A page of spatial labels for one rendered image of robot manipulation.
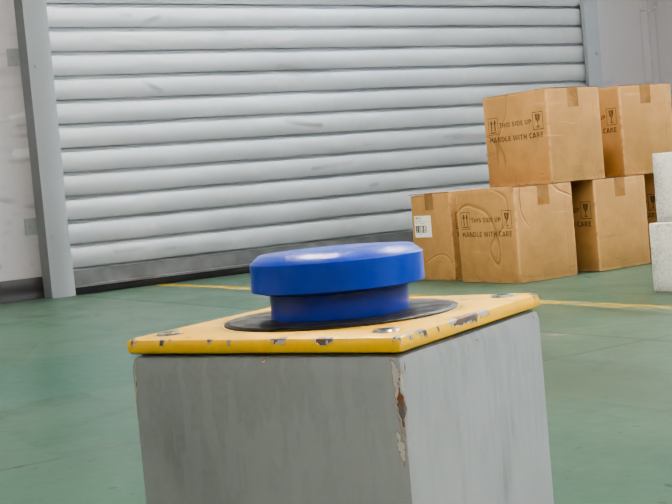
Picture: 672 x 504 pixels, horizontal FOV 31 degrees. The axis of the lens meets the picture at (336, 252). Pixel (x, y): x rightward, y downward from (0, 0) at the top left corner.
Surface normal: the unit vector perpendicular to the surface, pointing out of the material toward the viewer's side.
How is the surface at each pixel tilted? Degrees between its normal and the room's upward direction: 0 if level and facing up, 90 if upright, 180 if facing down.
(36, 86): 90
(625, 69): 90
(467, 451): 90
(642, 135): 90
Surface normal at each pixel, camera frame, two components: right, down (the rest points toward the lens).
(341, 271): 0.03, 0.05
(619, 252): 0.54, 0.00
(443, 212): -0.87, 0.11
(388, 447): -0.53, 0.09
